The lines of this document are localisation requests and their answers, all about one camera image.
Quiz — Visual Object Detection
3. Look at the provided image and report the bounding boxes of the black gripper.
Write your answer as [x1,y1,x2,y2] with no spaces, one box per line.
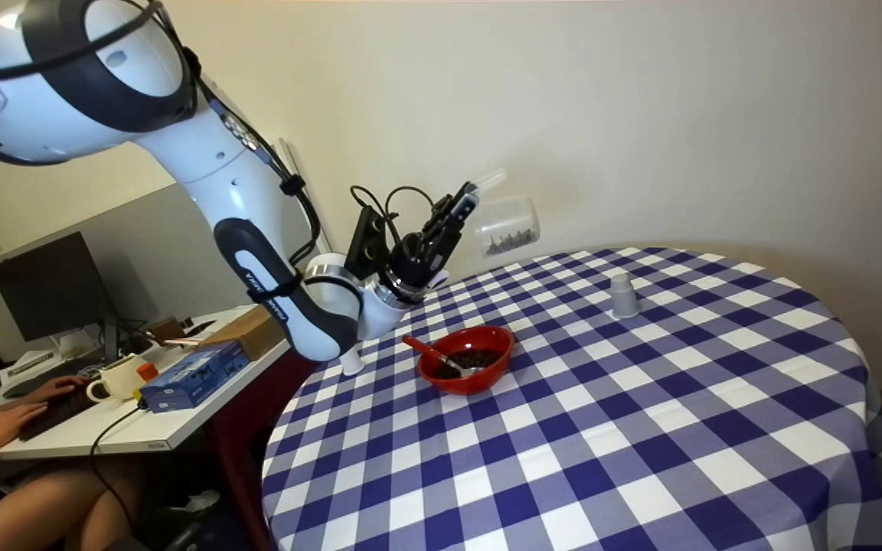
[384,182,479,304]

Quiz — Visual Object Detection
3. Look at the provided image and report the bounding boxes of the clear plastic jug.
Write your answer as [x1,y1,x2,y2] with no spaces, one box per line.
[472,172,540,257]

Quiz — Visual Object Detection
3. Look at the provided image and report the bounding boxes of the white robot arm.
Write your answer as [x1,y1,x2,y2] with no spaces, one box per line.
[0,0,479,361]

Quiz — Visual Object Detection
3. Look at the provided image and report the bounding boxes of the red plastic bowl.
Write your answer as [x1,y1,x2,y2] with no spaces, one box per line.
[403,325,516,395]

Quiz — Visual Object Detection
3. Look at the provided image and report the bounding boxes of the white plastic cup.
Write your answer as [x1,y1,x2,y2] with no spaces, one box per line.
[610,269,640,318]

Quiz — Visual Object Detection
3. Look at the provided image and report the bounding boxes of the cardboard box on desk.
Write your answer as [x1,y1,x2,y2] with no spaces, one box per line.
[199,306,282,357]

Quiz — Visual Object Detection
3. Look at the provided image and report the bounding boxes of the blue white checkered tablecloth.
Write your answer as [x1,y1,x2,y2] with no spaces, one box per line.
[260,249,882,551]

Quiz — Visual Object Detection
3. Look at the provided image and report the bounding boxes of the blue box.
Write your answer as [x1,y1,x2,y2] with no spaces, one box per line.
[142,342,248,412]

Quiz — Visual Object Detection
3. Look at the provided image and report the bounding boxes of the white desk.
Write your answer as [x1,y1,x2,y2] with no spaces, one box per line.
[0,306,290,462]

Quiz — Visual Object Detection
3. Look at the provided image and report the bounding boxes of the white mug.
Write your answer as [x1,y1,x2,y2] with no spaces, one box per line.
[87,357,152,401]

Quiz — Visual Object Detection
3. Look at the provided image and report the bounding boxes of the black computer monitor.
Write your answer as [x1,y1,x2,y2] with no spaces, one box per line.
[0,232,118,339]

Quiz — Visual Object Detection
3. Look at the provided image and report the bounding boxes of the person's bare legs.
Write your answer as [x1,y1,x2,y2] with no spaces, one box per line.
[0,462,142,551]

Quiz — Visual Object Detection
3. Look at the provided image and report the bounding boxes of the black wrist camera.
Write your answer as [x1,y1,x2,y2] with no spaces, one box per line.
[347,207,389,280]

